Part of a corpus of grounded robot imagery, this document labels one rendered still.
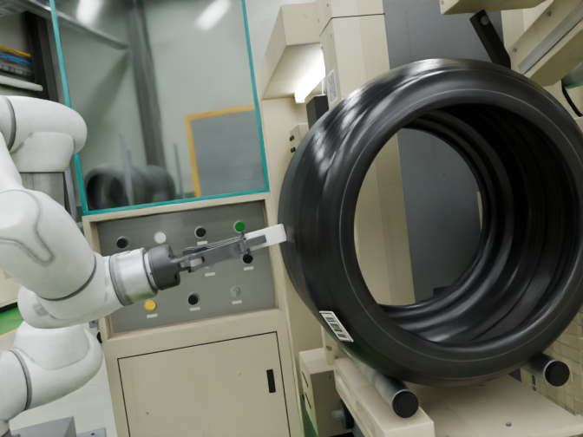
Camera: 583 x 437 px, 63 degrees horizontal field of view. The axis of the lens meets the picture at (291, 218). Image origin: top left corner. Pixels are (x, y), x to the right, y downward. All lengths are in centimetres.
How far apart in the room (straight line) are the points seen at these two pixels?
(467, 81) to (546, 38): 36
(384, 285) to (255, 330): 49
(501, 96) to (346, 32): 46
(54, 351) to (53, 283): 60
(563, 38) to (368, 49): 40
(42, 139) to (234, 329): 75
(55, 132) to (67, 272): 61
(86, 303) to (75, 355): 56
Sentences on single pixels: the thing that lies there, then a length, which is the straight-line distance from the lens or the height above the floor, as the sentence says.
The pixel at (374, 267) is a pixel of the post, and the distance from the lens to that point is 118.
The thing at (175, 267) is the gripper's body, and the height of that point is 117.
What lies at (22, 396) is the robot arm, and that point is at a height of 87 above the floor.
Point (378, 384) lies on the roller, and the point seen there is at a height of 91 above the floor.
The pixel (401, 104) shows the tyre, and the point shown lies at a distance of 79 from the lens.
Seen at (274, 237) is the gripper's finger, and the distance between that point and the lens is 84.
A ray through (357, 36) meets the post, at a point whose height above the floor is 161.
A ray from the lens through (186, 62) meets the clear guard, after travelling 152.
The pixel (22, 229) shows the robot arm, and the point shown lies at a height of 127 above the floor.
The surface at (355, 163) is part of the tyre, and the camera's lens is 75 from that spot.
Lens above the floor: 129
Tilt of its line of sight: 4 degrees down
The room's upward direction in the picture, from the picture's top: 7 degrees counter-clockwise
